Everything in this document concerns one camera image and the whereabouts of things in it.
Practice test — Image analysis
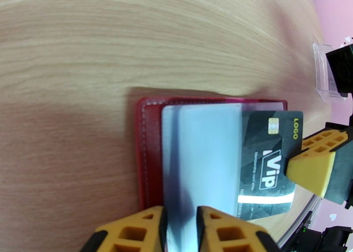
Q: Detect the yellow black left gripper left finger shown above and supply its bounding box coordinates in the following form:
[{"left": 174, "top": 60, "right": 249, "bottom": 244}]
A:
[{"left": 80, "top": 205, "right": 167, "bottom": 252}]

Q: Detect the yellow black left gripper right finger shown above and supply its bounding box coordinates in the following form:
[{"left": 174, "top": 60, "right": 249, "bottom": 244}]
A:
[{"left": 196, "top": 205, "right": 279, "bottom": 252}]

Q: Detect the black VIP credit card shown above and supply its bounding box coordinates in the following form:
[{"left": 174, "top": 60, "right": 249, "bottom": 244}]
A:
[{"left": 237, "top": 110, "right": 304, "bottom": 222}]

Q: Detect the clear acrylic card stand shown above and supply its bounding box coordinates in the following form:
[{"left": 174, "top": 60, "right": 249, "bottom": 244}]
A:
[{"left": 312, "top": 42, "right": 349, "bottom": 103}]

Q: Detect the red leather card holder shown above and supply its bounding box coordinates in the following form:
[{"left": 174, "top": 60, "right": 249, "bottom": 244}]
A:
[{"left": 135, "top": 96, "right": 289, "bottom": 252}]

